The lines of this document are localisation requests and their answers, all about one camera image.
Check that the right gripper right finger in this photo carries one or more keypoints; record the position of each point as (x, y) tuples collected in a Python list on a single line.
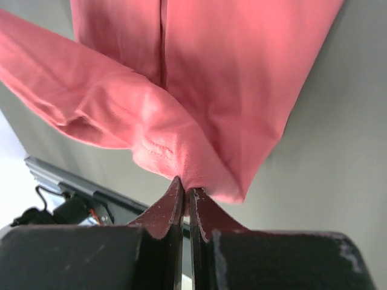
[(227, 255)]

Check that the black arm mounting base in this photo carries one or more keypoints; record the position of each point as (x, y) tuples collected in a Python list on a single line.
[(118, 209)]

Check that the red t shirt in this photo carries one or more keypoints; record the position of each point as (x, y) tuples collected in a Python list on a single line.
[(196, 89)]

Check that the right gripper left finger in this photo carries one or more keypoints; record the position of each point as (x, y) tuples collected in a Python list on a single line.
[(42, 250)]

